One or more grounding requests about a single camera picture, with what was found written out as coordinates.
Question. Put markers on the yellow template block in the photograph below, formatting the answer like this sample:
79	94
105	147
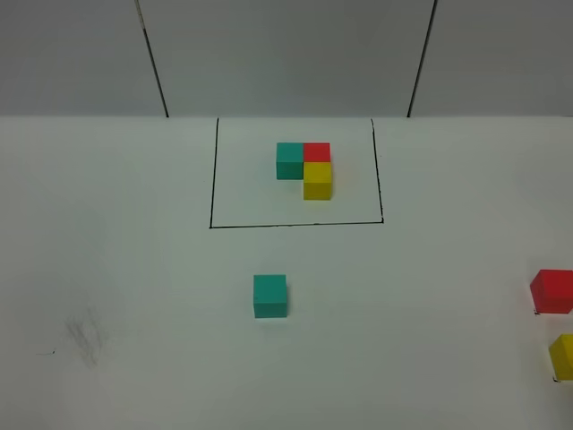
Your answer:
318	180

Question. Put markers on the green template block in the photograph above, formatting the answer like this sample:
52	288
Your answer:
290	161

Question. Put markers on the red template block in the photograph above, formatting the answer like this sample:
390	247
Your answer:
317	152

